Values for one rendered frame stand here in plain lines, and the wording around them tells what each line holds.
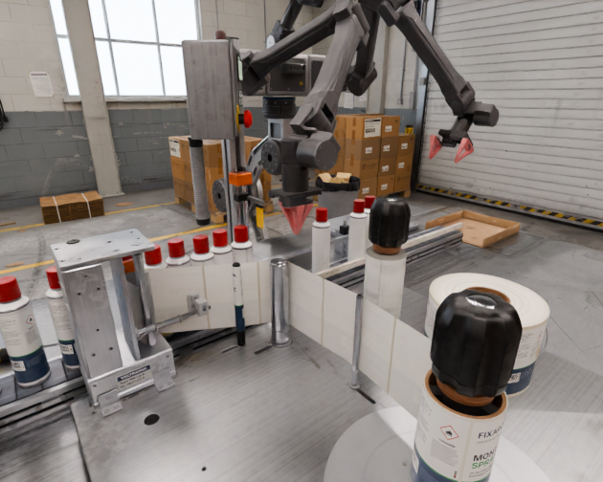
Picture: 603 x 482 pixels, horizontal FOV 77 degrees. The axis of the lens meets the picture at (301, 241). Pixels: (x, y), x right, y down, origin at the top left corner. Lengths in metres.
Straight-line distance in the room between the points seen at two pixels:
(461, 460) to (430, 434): 0.04
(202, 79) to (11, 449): 0.74
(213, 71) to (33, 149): 5.42
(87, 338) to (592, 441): 0.79
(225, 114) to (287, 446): 0.63
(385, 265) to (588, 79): 4.48
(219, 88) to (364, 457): 0.71
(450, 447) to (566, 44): 4.95
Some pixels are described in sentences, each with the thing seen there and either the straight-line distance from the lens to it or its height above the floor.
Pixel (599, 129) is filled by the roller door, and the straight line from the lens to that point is 5.07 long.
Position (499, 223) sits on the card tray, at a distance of 1.88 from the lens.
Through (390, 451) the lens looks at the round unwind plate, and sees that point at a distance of 0.63.
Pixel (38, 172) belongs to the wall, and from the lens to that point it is 6.21.
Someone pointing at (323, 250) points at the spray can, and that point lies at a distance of 1.05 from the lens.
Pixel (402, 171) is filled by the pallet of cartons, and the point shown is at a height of 0.41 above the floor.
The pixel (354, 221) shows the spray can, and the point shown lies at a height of 1.03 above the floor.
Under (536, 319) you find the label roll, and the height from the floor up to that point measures 1.02.
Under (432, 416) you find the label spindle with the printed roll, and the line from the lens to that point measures 0.47.
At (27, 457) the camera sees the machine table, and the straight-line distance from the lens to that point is 0.82.
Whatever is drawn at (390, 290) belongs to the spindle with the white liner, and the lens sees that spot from 0.81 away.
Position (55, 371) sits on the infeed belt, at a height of 0.88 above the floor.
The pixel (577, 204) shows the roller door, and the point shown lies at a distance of 5.19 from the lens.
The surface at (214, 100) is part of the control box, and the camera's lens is 0.85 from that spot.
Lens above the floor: 1.37
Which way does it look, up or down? 21 degrees down
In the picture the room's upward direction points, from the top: straight up
